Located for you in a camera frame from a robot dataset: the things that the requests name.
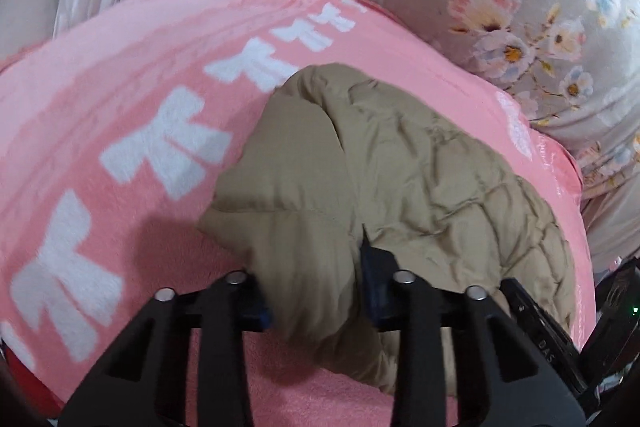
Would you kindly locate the khaki quilted jacket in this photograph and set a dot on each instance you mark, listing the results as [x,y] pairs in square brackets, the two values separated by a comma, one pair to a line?
[400,167]

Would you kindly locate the black device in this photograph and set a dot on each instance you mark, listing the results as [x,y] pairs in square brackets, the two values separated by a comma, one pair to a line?
[615,307]

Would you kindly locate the beige curtain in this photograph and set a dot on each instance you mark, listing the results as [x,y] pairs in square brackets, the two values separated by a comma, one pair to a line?
[615,227]

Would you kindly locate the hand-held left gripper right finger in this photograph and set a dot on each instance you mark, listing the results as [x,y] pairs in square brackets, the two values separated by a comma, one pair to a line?
[377,297]

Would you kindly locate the red cloth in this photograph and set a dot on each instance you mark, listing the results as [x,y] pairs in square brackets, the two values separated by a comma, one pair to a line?
[25,387]

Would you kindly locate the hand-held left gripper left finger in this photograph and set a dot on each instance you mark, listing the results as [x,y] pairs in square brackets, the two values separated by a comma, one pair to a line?
[260,314]

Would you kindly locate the pink printed blanket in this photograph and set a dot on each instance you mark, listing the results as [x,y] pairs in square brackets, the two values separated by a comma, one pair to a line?
[125,82]

